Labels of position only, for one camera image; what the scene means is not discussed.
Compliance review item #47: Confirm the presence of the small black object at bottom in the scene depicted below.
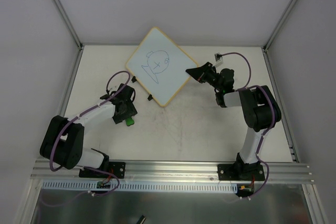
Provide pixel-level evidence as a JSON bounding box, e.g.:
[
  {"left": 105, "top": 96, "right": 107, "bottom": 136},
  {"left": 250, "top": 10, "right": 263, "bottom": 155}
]
[{"left": 136, "top": 215, "right": 146, "bottom": 224}]

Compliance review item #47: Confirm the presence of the black whiteboard clip upper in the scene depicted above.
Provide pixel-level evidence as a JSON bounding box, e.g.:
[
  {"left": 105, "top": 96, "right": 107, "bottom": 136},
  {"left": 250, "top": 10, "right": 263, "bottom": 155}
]
[{"left": 131, "top": 76, "right": 137, "bottom": 83}]

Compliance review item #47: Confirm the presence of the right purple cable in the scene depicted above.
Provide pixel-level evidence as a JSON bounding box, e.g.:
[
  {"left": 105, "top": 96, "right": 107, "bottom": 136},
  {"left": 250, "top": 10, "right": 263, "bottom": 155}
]
[{"left": 222, "top": 52, "right": 278, "bottom": 201}]

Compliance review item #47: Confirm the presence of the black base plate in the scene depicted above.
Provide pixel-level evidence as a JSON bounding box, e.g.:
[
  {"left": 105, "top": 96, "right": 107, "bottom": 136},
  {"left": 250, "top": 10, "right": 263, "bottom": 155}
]
[
  {"left": 217, "top": 162, "right": 265, "bottom": 182},
  {"left": 79, "top": 161, "right": 126, "bottom": 179}
]

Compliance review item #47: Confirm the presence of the right aluminium frame post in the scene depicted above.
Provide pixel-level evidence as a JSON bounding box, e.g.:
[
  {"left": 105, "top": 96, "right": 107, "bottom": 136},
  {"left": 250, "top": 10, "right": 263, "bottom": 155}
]
[{"left": 263, "top": 0, "right": 299, "bottom": 52}]

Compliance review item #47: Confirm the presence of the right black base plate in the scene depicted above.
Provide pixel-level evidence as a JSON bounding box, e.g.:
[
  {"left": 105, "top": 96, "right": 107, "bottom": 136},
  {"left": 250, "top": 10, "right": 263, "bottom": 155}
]
[{"left": 217, "top": 162, "right": 265, "bottom": 182}]

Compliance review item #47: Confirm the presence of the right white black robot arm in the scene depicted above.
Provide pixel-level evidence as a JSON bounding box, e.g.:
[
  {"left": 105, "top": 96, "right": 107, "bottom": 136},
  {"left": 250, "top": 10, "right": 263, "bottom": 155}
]
[{"left": 185, "top": 62, "right": 281, "bottom": 181}]

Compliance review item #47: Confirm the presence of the aluminium frame post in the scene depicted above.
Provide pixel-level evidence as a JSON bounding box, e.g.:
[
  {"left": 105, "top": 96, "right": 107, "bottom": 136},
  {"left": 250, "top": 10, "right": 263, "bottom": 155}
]
[
  {"left": 263, "top": 0, "right": 299, "bottom": 52},
  {"left": 39, "top": 0, "right": 85, "bottom": 50}
]

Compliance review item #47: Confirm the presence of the white whiteboard with yellow frame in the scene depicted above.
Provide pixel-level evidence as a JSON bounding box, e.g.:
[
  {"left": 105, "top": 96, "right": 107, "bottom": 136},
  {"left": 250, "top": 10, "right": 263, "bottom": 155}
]
[{"left": 125, "top": 27, "right": 198, "bottom": 107}]

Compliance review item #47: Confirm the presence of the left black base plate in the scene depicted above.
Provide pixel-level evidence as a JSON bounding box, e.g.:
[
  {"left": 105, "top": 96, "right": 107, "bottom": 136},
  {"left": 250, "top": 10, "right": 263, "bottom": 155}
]
[{"left": 79, "top": 161, "right": 126, "bottom": 179}]

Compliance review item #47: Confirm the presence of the green whiteboard eraser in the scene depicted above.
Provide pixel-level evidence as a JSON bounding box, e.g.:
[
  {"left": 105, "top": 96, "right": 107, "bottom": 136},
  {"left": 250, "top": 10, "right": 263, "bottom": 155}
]
[{"left": 125, "top": 117, "right": 135, "bottom": 126}]

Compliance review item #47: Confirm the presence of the left aluminium frame post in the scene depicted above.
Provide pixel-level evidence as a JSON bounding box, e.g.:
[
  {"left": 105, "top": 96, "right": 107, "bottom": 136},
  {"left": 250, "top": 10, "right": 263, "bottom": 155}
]
[{"left": 39, "top": 0, "right": 85, "bottom": 50}]

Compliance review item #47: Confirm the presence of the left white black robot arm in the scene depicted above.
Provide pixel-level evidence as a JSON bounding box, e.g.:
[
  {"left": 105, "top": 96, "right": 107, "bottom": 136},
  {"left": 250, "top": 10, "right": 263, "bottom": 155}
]
[{"left": 40, "top": 83, "right": 137, "bottom": 178}]

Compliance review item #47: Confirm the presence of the aluminium mounting rail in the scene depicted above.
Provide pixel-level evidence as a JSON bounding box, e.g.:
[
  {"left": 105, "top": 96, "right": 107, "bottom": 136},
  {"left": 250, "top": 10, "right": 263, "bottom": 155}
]
[{"left": 30, "top": 158, "right": 316, "bottom": 184}]

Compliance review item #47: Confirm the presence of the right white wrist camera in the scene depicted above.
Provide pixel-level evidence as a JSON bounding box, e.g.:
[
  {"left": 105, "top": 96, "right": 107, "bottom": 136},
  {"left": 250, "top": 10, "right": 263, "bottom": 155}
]
[{"left": 213, "top": 53, "right": 223, "bottom": 68}]

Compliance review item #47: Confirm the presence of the white slotted cable duct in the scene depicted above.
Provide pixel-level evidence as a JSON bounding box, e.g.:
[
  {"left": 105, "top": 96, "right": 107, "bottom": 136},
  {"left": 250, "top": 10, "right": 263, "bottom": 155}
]
[{"left": 41, "top": 179, "right": 238, "bottom": 194}]

